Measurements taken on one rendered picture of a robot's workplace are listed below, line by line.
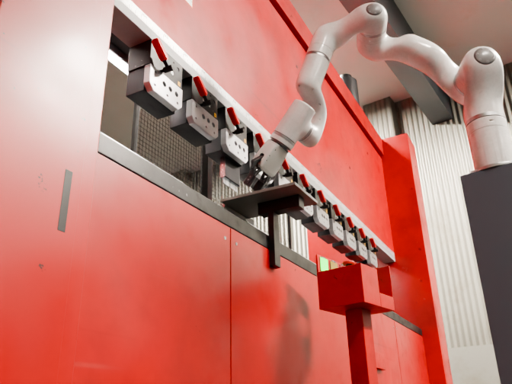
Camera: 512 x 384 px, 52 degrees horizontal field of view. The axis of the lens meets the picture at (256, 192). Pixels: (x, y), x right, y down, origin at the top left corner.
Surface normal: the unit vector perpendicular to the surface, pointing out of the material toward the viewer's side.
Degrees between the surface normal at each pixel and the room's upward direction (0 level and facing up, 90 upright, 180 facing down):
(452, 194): 90
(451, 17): 180
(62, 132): 90
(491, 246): 90
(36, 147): 90
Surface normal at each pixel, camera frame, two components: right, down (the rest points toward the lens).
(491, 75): 0.01, 0.24
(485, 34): 0.02, 0.91
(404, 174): -0.47, -0.35
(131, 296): 0.88, -0.21
